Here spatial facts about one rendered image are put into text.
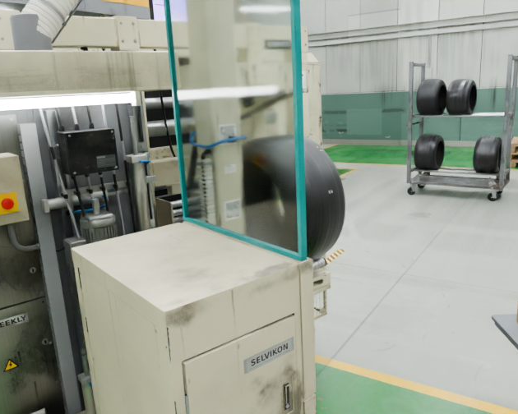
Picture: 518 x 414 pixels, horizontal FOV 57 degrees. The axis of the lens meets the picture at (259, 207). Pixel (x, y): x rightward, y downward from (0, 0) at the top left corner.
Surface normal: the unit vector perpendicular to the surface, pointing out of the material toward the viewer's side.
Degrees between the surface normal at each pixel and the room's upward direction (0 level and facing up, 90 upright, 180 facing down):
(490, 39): 90
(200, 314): 90
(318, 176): 60
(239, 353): 90
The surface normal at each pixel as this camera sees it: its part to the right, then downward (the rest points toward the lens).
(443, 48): -0.54, 0.23
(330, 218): 0.63, 0.24
